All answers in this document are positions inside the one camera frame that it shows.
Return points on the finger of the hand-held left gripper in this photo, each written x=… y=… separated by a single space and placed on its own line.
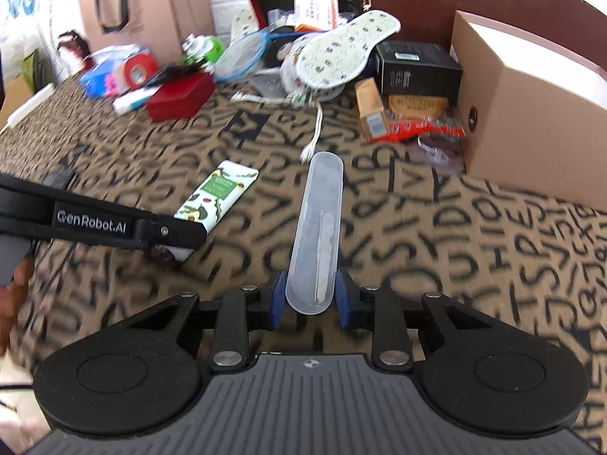
x=175 y=234

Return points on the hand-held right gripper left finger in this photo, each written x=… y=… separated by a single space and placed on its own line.
x=280 y=301

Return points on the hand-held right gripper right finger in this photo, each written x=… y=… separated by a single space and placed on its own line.
x=342 y=301

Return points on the white green floral tube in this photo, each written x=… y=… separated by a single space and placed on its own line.
x=213 y=194

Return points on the clear plastic case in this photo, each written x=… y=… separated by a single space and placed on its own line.
x=313 y=227

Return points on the cardboard box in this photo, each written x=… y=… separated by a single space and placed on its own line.
x=531 y=104

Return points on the person's left hand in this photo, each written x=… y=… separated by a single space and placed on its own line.
x=12 y=303

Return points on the letter-printed blanket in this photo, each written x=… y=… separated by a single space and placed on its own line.
x=450 y=246

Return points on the white blue tube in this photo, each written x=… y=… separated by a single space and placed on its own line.
x=135 y=100

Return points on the blue tissue pack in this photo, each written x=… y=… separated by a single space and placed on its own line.
x=102 y=76

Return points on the red tape roll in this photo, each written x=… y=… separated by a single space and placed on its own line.
x=140 y=70

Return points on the black wallet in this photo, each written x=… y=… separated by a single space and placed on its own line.
x=178 y=73

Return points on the red black feather duster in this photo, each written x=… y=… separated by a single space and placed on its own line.
x=71 y=50

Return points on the clear plastic hook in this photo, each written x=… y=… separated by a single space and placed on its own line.
x=438 y=151

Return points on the red snack packet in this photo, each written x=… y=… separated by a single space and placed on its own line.
x=417 y=130

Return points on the blue-rimmed mesh net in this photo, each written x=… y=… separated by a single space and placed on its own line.
x=239 y=59

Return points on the green white toy bottle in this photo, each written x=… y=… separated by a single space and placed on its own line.
x=206 y=48

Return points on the gold carton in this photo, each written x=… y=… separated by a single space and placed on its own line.
x=372 y=111

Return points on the round pancake packet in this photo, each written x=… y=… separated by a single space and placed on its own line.
x=417 y=106

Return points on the brown paper bag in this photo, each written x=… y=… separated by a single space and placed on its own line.
x=142 y=4

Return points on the black carton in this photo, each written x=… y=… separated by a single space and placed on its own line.
x=417 y=68

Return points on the open red black box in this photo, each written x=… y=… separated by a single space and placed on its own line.
x=268 y=7

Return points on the large floral insole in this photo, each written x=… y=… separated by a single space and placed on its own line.
x=346 y=47

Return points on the orange white medicine box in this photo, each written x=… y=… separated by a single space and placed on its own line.
x=315 y=2

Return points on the black handbag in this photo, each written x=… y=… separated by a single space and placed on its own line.
x=353 y=4

